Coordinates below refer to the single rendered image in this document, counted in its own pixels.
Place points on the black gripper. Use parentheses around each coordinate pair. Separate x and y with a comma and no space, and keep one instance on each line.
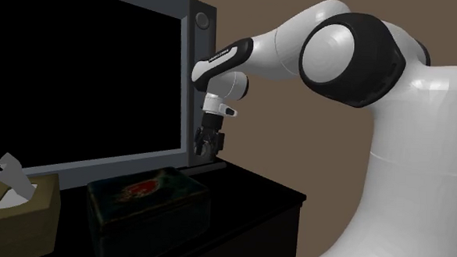
(212,123)

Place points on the tan tissue box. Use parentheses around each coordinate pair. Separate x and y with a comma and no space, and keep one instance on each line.
(23,220)

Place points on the black cabinet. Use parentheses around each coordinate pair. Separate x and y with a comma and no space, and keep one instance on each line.
(256,213)

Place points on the grey framed television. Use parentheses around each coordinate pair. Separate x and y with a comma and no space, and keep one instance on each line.
(81,73)

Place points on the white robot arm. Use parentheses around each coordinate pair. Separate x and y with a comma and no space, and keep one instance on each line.
(410,149)

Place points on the dark box with red print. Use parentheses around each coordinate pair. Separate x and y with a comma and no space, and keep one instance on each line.
(149,209)

